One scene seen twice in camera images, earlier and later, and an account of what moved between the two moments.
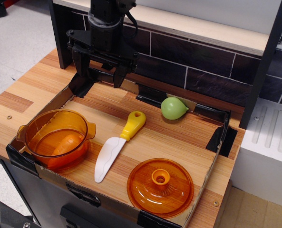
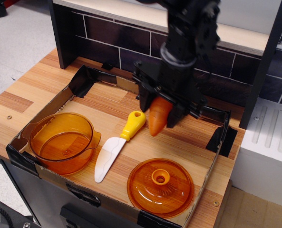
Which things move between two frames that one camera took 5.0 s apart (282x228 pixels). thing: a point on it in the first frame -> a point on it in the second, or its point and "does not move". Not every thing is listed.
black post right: [264, 65] does not move
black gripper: [104, 43] -> [174, 80]
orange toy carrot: [61, 152] -> [159, 112]
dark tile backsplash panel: [170, 61] does not move
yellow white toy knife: [112, 148] does not move
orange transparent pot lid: [161, 187] does not move
